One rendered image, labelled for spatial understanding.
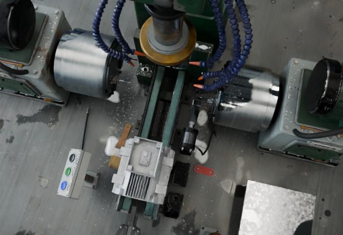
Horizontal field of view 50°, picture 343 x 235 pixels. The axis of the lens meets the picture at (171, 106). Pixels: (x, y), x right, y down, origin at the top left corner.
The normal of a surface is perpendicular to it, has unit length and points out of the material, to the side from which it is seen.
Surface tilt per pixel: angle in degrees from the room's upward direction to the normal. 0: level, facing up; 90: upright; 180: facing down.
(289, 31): 0
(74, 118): 0
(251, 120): 58
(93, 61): 17
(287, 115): 0
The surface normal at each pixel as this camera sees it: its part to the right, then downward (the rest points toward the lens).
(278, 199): 0.00, -0.28
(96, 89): -0.20, 0.74
